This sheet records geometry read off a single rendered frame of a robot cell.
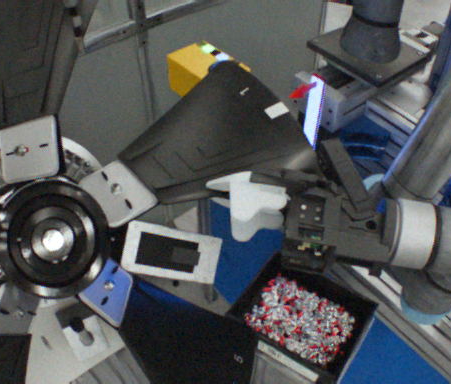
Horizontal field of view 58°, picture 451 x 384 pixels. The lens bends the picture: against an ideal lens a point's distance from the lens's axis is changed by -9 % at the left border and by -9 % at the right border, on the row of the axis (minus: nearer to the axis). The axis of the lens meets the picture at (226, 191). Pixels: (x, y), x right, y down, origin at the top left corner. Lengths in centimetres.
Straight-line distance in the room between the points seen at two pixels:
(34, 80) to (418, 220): 43
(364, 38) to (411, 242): 65
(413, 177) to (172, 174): 30
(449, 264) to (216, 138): 31
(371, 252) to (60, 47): 39
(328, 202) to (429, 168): 16
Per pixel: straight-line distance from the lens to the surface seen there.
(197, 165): 52
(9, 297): 49
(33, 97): 49
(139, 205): 50
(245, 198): 48
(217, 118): 58
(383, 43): 105
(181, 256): 64
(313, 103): 70
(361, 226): 48
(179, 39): 141
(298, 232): 45
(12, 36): 53
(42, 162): 48
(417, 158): 56
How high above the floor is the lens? 156
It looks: 49 degrees down
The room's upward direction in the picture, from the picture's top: straight up
